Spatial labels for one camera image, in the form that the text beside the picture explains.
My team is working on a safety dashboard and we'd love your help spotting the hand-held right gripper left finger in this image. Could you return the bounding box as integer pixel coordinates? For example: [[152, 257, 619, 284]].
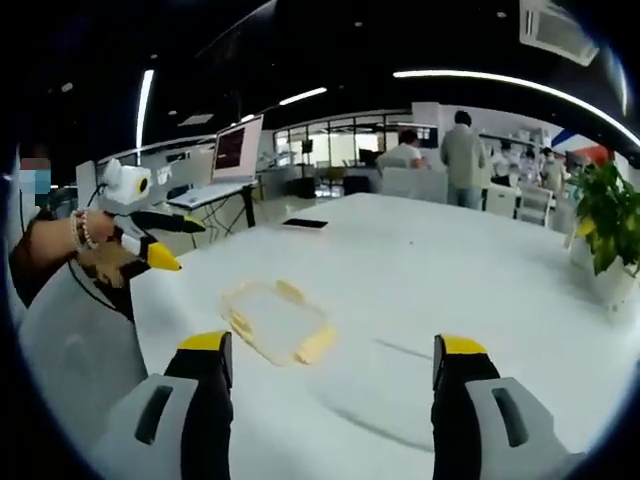
[[92, 329, 235, 480]]

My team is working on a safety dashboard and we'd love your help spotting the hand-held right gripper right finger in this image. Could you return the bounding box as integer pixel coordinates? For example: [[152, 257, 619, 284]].
[[430, 333, 589, 480]]

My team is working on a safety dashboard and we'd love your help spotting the clear container with yellow clips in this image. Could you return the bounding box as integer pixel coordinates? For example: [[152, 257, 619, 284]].
[[222, 278, 339, 367]]

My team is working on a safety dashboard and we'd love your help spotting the person's left hand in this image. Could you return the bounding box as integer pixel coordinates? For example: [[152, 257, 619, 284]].
[[81, 211, 118, 247]]

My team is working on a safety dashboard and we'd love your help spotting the laptop stand table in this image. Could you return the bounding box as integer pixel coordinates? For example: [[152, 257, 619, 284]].
[[167, 182, 261, 246]]

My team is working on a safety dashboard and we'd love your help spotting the ceiling strip light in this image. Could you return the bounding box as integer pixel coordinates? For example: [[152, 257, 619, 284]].
[[392, 69, 640, 147], [135, 68, 156, 150], [278, 87, 329, 107]]

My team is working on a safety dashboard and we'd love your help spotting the person's blue face mask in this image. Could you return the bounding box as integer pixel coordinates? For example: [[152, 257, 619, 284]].
[[18, 169, 53, 197]]

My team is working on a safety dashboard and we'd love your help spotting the open laptop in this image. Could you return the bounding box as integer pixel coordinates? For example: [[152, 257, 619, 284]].
[[167, 113, 265, 209]]

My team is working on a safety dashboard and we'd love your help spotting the person's white clothing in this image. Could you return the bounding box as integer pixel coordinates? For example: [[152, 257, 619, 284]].
[[18, 259, 150, 441]]

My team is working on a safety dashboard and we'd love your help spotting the black phone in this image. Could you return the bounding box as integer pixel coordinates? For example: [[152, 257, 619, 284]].
[[281, 217, 330, 232]]

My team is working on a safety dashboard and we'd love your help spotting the white plant pot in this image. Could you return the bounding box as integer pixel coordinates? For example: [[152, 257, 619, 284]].
[[568, 234, 640, 307]]

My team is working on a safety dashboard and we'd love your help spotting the white chair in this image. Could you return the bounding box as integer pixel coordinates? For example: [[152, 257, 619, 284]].
[[516, 186, 555, 227], [483, 186, 517, 220]]

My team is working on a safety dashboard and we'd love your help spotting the green potted plant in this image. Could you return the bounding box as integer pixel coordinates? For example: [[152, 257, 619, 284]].
[[569, 160, 640, 279]]

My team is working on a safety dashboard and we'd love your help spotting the ceiling air vent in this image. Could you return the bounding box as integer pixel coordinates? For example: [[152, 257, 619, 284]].
[[518, 0, 601, 67]]

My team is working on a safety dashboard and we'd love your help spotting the pearl bracelet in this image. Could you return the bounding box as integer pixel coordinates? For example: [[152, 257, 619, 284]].
[[69, 209, 101, 254]]

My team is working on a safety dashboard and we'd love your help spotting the black cable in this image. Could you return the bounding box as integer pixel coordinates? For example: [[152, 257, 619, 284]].
[[68, 259, 137, 324]]

